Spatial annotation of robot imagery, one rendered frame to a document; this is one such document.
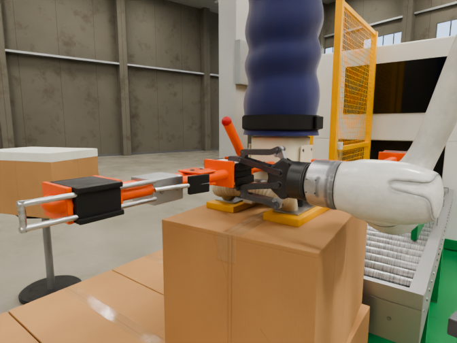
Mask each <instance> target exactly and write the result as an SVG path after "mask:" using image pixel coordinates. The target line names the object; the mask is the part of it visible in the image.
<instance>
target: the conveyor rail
mask: <svg viewBox="0 0 457 343"><path fill-rule="evenodd" d="M447 192H448V189H447V191H446V193H445V196H444V198H443V199H444V200H445V203H444V207H443V205H442V208H441V212H440V215H439V220H438V225H437V220H436V221H435V223H434V225H433V228H432V230H431V233H430V235H429V238H428V241H427V243H426V246H425V248H424V251H423V253H422V256H421V259H420V262H419V264H418V267H417V270H416V272H415V274H414V277H413V280H412V282H411V285H410V288H412V289H416V290H419V291H424V307H423V314H422V328H421V335H420V341H421V338H422V333H423V329H424V324H425V321H426V315H427V312H428V307H429V303H430V299H431V295H432V291H433V287H434V283H435V278H436V275H437V269H438V266H439V261H440V258H441V252H442V249H443V243H444V240H445V235H446V231H447V226H448V223H449V220H450V214H451V211H452V202H453V195H454V190H453V189H449V193H447Z"/></svg>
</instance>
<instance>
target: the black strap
mask: <svg viewBox="0 0 457 343"><path fill-rule="evenodd" d="M323 119H324V117H323V116H319V115H304V114H259V115H244V116H242V129H247V130H320V129H323Z"/></svg>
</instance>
